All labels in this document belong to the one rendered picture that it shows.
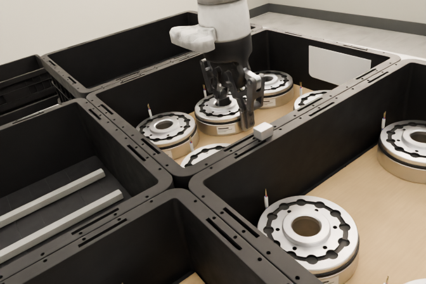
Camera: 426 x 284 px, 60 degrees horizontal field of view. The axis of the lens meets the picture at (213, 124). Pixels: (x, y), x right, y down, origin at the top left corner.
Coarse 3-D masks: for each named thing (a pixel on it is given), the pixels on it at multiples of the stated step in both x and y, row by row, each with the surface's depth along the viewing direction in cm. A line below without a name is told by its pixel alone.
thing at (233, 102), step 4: (212, 100) 65; (216, 100) 65; (232, 100) 64; (212, 104) 63; (232, 104) 62; (236, 104) 63; (212, 108) 62; (216, 108) 62; (220, 108) 62; (224, 108) 62; (228, 108) 62; (232, 108) 62
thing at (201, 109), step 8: (208, 96) 67; (200, 104) 65; (208, 104) 65; (200, 112) 63; (208, 112) 62; (216, 112) 62; (224, 112) 61; (232, 112) 61; (208, 120) 61; (216, 120) 60; (224, 120) 60
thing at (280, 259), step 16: (400, 64) 52; (416, 64) 52; (368, 80) 50; (384, 80) 50; (336, 96) 47; (352, 96) 47; (320, 112) 44; (288, 128) 42; (256, 144) 40; (272, 144) 41; (224, 160) 38; (240, 160) 38; (208, 176) 37; (192, 192) 35; (208, 192) 35; (224, 208) 33; (240, 224) 31; (256, 240) 29; (272, 256) 27; (288, 256) 27; (288, 272) 26; (304, 272) 26
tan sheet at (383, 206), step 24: (360, 168) 50; (312, 192) 47; (336, 192) 46; (360, 192) 46; (384, 192) 45; (408, 192) 45; (360, 216) 42; (384, 216) 42; (408, 216) 42; (360, 240) 40; (384, 240) 39; (408, 240) 39; (360, 264) 37; (384, 264) 37; (408, 264) 36
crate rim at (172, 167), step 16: (256, 32) 74; (272, 32) 74; (288, 32) 71; (352, 48) 60; (176, 64) 65; (384, 64) 53; (128, 80) 61; (352, 80) 50; (96, 96) 58; (320, 96) 48; (112, 112) 52; (304, 112) 45; (128, 128) 47; (144, 144) 43; (240, 144) 41; (160, 160) 40; (208, 160) 39; (176, 176) 37; (192, 176) 37
